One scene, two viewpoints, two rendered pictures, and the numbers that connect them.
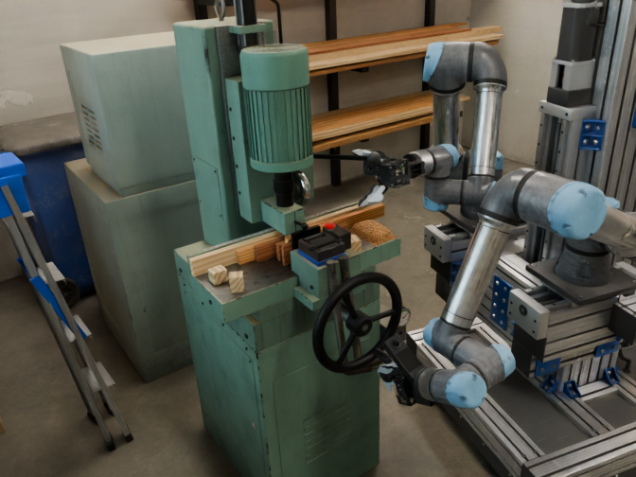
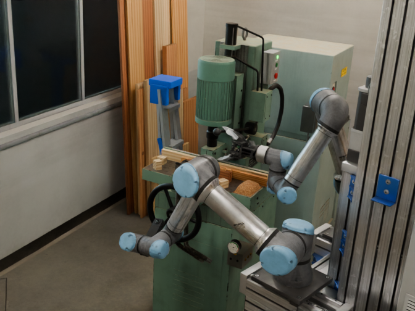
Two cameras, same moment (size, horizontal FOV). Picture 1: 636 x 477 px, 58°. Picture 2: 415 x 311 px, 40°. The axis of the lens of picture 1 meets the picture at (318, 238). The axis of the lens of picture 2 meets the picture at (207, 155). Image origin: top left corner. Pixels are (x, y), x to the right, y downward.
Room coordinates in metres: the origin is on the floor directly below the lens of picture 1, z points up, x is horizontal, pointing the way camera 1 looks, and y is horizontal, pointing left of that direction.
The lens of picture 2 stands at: (0.20, -2.23, 2.01)
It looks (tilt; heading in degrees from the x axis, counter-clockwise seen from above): 21 degrees down; 61
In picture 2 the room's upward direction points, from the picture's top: 3 degrees clockwise
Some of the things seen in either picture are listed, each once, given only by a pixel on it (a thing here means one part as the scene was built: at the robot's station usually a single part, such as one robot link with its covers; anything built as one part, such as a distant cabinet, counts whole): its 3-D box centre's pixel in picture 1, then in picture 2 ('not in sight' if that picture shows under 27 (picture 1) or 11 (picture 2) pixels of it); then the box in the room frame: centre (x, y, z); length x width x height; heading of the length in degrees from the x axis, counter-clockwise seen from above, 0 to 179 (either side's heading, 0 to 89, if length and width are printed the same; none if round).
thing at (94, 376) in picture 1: (55, 315); (170, 165); (1.70, 0.94, 0.58); 0.27 x 0.25 x 1.16; 127
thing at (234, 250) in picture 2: (399, 317); (234, 247); (1.48, -0.24, 0.65); 0.06 x 0.04 x 0.08; 123
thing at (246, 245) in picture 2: (385, 326); (240, 254); (1.54, -0.21, 0.58); 0.12 x 0.08 x 0.08; 33
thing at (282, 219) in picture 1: (283, 216); (213, 153); (1.54, 0.10, 0.99); 0.14 x 0.07 x 0.09; 33
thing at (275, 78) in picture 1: (277, 108); (215, 91); (1.52, 0.09, 1.32); 0.18 x 0.18 x 0.31
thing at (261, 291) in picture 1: (309, 269); (199, 184); (1.43, 0.03, 0.87); 0.61 x 0.30 x 0.06; 123
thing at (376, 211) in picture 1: (315, 231); (228, 172); (1.57, 0.01, 0.92); 0.54 x 0.02 x 0.04; 123
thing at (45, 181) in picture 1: (69, 208); not in sight; (2.94, 1.37, 0.48); 0.64 x 0.54 x 0.97; 127
